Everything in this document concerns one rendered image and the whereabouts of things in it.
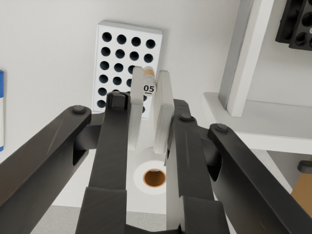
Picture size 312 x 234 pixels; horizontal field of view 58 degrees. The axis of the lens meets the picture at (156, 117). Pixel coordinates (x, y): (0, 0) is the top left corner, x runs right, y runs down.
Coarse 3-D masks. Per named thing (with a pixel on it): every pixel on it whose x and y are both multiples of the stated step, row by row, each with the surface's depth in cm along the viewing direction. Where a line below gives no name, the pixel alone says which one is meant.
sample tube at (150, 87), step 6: (150, 66) 25; (144, 72) 23; (150, 72) 23; (144, 78) 22; (150, 78) 21; (144, 84) 21; (150, 84) 21; (156, 84) 22; (144, 90) 21; (150, 90) 21; (150, 96) 21
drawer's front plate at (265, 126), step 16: (208, 96) 36; (208, 112) 33; (224, 112) 32; (256, 112) 33; (272, 112) 33; (288, 112) 34; (304, 112) 35; (240, 128) 28; (256, 128) 29; (272, 128) 29; (288, 128) 30; (304, 128) 30; (256, 144) 28; (272, 144) 28; (288, 144) 28; (304, 144) 28
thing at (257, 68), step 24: (240, 0) 30; (264, 0) 26; (240, 24) 30; (264, 24) 26; (240, 48) 29; (264, 48) 33; (288, 48) 33; (240, 72) 29; (264, 72) 34; (288, 72) 35; (240, 96) 30; (264, 96) 36; (288, 96) 36
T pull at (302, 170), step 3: (300, 162) 32; (303, 162) 32; (306, 162) 32; (309, 162) 32; (300, 165) 32; (303, 165) 32; (306, 165) 32; (309, 165) 32; (297, 168) 32; (300, 168) 32; (303, 168) 32; (306, 168) 32; (309, 168) 32; (300, 171) 32; (303, 171) 32; (306, 171) 32; (309, 171) 32
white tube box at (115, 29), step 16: (96, 32) 36; (112, 32) 36; (128, 32) 36; (144, 32) 36; (160, 32) 37; (96, 48) 37; (112, 48) 37; (128, 48) 37; (144, 48) 37; (96, 64) 38; (112, 64) 38; (128, 64) 38; (144, 64) 38; (96, 80) 39; (112, 80) 39; (128, 80) 41; (96, 96) 40; (144, 96) 42; (96, 112) 41; (144, 112) 41
